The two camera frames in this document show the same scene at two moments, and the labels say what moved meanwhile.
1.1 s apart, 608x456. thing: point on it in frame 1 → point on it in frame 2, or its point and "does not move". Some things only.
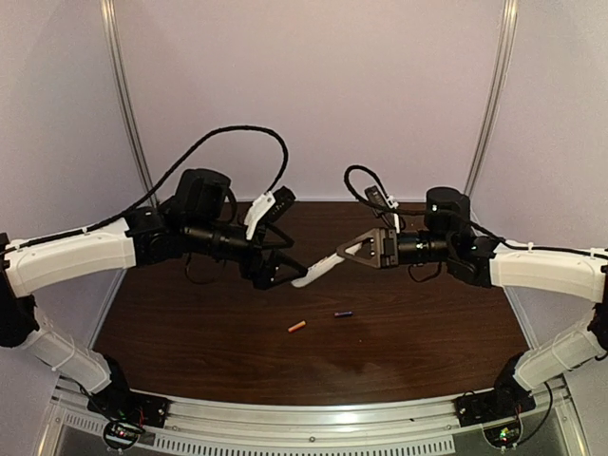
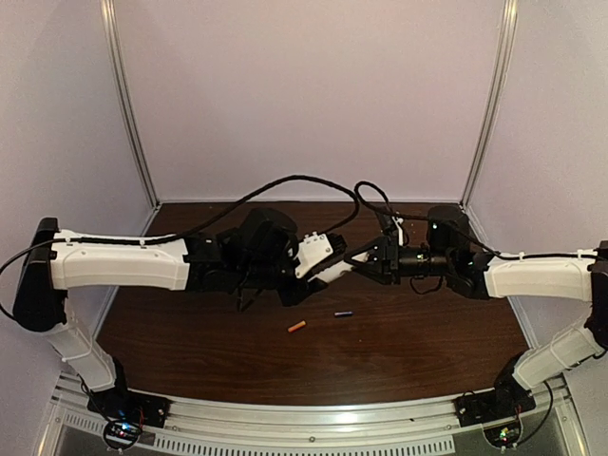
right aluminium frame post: (509, 18) does not move
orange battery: (296, 327) does not move
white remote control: (317, 270) → (333, 272)
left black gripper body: (259, 267) → (294, 289)
